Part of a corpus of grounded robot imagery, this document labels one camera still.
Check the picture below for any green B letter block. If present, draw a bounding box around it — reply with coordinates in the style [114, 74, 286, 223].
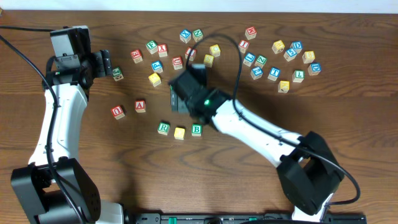
[191, 124, 203, 137]

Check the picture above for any green R letter block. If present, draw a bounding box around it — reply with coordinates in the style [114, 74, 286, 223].
[157, 122, 170, 135]

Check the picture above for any blue T letter block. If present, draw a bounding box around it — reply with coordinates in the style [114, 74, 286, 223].
[267, 67, 280, 81]

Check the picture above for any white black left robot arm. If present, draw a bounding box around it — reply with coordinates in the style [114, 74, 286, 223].
[11, 26, 129, 224]

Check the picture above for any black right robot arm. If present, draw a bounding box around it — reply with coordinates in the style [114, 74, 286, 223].
[169, 64, 344, 222]

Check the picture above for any green J letter block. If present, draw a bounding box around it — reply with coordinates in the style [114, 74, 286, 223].
[113, 67, 124, 82]

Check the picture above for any red U letter block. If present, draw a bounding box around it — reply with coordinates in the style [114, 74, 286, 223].
[172, 56, 183, 70]

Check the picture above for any plain yellow wooden block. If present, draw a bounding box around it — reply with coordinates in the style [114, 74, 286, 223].
[149, 72, 162, 87]

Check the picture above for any blue P letter block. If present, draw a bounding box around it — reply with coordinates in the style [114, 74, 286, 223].
[151, 60, 164, 73]

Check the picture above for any red I block left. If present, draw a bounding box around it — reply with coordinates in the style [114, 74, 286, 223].
[185, 47, 197, 61]

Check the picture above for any red G letter block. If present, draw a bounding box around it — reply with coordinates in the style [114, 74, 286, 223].
[131, 49, 143, 63]

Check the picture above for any red A letter block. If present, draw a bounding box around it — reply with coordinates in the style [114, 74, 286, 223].
[134, 100, 146, 113]

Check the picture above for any red U block left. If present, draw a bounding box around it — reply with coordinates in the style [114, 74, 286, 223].
[111, 105, 125, 119]

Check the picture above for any blue X letter block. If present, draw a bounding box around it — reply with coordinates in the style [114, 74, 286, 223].
[179, 29, 192, 44]

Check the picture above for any green N letter block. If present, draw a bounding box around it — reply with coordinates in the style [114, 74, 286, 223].
[192, 29, 203, 42]

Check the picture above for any blue L letter block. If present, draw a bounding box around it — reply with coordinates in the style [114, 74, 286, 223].
[243, 52, 256, 67]

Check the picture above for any red I letter block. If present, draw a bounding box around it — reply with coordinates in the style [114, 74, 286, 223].
[238, 40, 249, 54]

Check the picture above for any green Z letter block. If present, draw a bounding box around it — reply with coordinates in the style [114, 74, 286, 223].
[254, 55, 267, 68]

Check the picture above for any red N letter block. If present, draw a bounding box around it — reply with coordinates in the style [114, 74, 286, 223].
[245, 26, 257, 40]

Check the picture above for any green L letter block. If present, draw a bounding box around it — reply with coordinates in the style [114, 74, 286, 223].
[292, 70, 305, 83]

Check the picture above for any blue D letter block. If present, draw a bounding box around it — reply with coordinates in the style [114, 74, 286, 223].
[290, 41, 303, 54]

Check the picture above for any yellow 8 block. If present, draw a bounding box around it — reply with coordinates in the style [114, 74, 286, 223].
[302, 51, 315, 64]

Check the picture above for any blue D block right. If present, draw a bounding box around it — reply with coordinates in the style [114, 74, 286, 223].
[308, 63, 322, 76]

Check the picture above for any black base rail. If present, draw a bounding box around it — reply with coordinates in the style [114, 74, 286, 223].
[130, 213, 368, 224]

